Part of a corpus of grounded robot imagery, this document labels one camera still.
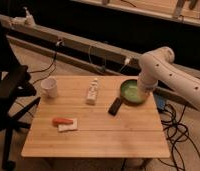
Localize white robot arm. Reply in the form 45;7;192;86
137;47;200;111

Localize blue box on floor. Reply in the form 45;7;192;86
154;95;166;111

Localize white bottle on table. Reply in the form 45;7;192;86
86;78;98;105

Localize wooden table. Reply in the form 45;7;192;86
22;76;170;158

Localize orange carrot toy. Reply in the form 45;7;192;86
52;118;73;126

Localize white cup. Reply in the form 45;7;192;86
41;77;58;98

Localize black office chair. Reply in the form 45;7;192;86
0;22;40;171

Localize green frying pan black handle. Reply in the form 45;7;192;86
108;79;146;116

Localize white cable on rail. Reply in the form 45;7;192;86
87;42;131;75

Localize black floor cables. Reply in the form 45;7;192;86
158;103;200;171

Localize black cable left floor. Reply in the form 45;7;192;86
27;40;64;85

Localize long grey beam rail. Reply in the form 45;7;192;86
0;13;200;108

